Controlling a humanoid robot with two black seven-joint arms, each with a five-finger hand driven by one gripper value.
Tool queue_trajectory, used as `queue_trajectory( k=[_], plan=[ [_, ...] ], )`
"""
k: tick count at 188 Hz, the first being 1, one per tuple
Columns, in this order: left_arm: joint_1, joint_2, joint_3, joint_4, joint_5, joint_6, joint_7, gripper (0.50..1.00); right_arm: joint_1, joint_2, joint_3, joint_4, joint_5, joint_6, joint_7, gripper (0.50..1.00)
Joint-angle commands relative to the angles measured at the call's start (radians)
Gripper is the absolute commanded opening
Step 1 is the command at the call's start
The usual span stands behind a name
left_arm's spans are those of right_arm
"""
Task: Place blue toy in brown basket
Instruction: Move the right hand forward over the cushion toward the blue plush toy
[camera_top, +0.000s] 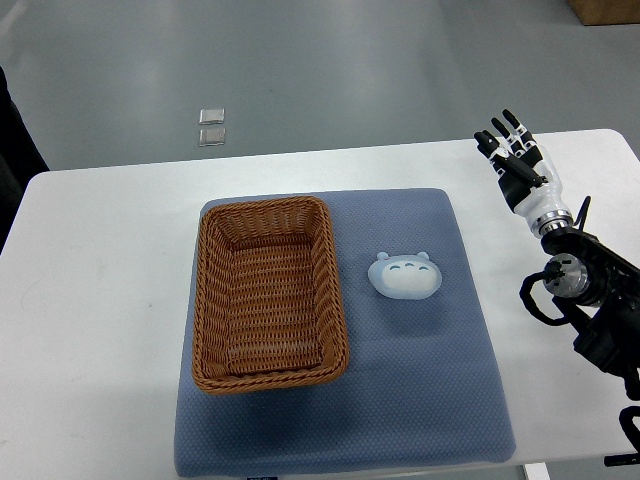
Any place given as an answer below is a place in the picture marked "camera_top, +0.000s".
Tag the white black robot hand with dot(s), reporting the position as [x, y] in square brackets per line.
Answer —
[527, 178]

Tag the blue plush toy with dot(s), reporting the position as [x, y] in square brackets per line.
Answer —
[405, 277]

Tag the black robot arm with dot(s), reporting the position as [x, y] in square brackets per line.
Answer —
[593, 289]

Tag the brown wicker basket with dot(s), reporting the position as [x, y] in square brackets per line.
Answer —
[268, 309]

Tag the brown cardboard box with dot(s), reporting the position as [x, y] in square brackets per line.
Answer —
[606, 12]

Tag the blue quilted mat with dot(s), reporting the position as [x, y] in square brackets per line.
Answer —
[422, 386]

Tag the upper silver floor plate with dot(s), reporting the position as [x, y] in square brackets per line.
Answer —
[212, 116]

